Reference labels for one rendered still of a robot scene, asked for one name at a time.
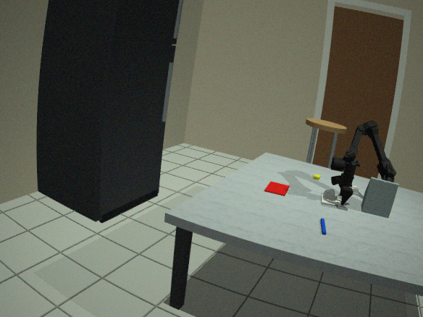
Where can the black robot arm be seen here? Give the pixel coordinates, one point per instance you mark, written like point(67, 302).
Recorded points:
point(385, 168)

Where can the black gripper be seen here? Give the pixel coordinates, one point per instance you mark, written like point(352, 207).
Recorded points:
point(346, 188)

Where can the red flat rectangular plate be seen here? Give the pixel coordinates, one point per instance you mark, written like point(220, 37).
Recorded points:
point(276, 188)

